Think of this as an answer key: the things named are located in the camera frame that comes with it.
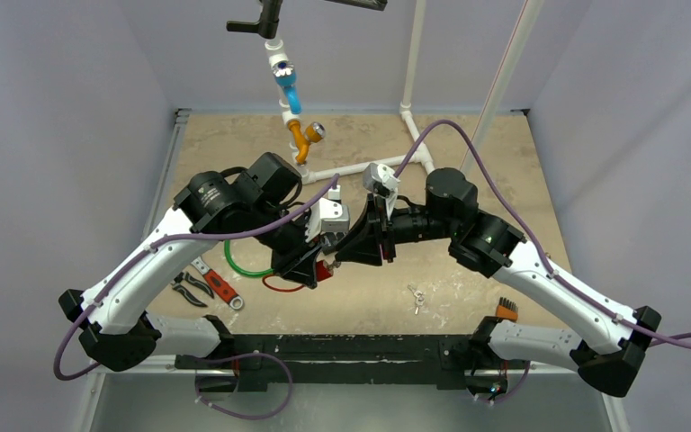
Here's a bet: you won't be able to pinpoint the orange hex key set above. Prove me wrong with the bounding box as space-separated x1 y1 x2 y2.
494 297 519 322

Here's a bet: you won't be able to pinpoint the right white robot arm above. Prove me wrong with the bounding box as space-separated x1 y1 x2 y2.
336 168 661 398

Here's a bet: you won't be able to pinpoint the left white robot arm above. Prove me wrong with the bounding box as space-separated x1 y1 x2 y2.
54 152 337 381

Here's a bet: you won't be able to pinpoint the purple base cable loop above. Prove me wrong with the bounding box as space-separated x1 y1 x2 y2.
193 351 294 421

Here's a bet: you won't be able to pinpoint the white PVC pipe frame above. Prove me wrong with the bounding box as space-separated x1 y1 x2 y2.
258 1 435 185

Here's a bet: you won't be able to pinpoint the red handled adjustable wrench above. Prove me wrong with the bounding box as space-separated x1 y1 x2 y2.
192 256 245 311

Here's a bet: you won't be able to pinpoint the green cable lock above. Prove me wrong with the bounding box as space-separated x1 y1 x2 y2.
223 240 273 279

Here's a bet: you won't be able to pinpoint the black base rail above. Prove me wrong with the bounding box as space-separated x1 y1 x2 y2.
175 334 525 392

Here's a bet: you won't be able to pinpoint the black pliers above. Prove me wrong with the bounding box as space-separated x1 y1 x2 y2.
171 271 216 309

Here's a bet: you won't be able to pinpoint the white pole with red stripe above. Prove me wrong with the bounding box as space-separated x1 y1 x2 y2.
470 0 544 149

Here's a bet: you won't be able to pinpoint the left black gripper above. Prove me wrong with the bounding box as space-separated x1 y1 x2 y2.
247 199 326 286

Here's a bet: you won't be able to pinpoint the orange tap valve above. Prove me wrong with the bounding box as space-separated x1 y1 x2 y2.
287 119 327 166

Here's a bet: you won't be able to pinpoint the black crank handle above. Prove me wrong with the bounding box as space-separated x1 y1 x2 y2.
226 0 387 40

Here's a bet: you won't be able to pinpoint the silver key bunch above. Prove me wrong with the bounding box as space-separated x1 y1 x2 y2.
407 283 425 316

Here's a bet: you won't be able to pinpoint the blue tap valve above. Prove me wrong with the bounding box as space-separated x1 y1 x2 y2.
271 60 302 114

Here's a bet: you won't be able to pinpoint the red cable lock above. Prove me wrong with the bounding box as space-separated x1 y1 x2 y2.
261 260 341 293

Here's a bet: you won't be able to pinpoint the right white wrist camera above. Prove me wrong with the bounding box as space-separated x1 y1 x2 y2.
363 162 400 217

